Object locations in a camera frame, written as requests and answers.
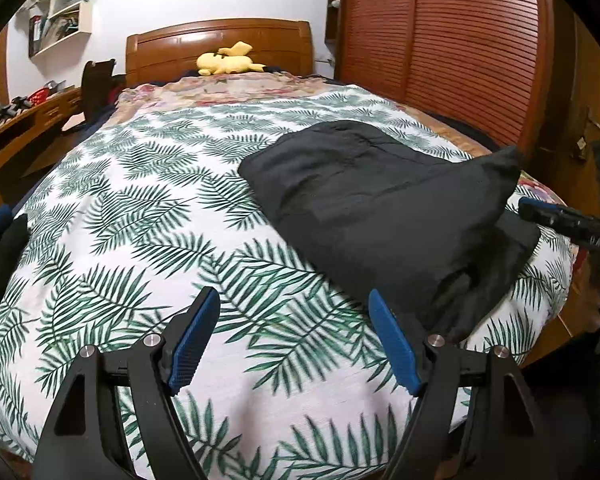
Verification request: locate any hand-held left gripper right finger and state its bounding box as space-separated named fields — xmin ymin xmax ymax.
xmin=368 ymin=289 xmax=572 ymax=480

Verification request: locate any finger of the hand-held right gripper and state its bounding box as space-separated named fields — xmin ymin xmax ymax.
xmin=518 ymin=196 xmax=600 ymax=252

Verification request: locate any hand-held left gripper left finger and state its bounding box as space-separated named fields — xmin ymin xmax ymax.
xmin=32 ymin=286 xmax=222 ymax=480

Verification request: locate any black jacket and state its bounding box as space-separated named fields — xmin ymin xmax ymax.
xmin=237 ymin=120 xmax=543 ymax=347

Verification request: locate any green leaf print blanket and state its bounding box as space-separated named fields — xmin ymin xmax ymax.
xmin=0 ymin=84 xmax=577 ymax=480

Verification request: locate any wooden door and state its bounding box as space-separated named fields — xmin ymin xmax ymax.
xmin=550 ymin=0 xmax=600 ymax=173

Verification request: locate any dark cloth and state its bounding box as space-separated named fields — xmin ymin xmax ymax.
xmin=0 ymin=204 xmax=29 ymax=321

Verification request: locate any wooden slatted wardrobe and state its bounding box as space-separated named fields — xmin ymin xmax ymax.
xmin=324 ymin=0 xmax=557 ymax=161

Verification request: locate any floral blanket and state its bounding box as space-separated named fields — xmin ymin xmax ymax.
xmin=114 ymin=71 xmax=342 ymax=112

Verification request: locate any dark chair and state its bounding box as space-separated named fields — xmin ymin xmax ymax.
xmin=79 ymin=58 xmax=127 ymax=122

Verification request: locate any wooden desk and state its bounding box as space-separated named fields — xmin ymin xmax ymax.
xmin=0 ymin=85 xmax=87 ymax=213

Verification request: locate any yellow plush toy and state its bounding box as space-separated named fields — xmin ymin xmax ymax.
xmin=195 ymin=41 xmax=268 ymax=77

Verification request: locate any black gadget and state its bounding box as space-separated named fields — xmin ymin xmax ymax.
xmin=0 ymin=100 xmax=32 ymax=123

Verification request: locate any wooden bed headboard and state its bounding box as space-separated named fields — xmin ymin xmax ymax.
xmin=124 ymin=18 xmax=315 ymax=89

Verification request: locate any brass door handle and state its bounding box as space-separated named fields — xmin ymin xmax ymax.
xmin=574 ymin=120 xmax=600 ymax=161

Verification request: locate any white wall shelf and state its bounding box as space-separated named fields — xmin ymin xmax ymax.
xmin=26 ymin=0 xmax=102 ymax=59

